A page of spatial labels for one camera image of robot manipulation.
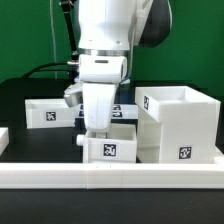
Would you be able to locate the white front drawer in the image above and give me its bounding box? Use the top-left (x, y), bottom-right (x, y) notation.
top-left (76, 123), bottom-right (137, 163)

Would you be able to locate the marker tag sheet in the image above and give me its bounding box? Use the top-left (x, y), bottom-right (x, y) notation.
top-left (78, 103), bottom-right (139, 120)

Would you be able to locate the black cable hose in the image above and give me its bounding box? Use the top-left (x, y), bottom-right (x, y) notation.
top-left (21, 0), bottom-right (83, 80)

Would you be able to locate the thin grey cable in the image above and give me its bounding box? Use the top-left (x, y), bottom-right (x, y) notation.
top-left (49, 0), bottom-right (58, 80)

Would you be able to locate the white drawer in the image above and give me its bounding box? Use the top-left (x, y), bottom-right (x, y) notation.
top-left (76, 123), bottom-right (137, 163)
top-left (25, 99), bottom-right (77, 129)

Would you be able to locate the white drawer cabinet box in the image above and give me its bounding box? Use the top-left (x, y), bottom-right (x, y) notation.
top-left (135, 86), bottom-right (220, 164)

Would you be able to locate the white L-shaped fence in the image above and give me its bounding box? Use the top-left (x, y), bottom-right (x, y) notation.
top-left (0, 163), bottom-right (224, 189)

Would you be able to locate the white block at left edge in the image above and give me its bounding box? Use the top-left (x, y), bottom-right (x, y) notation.
top-left (0, 127), bottom-right (9, 155)

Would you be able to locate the white rear drawer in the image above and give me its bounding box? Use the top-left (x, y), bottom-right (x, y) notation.
top-left (25, 99), bottom-right (77, 129)

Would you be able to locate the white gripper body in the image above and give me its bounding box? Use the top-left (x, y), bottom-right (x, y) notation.
top-left (64, 54), bottom-right (127, 132)

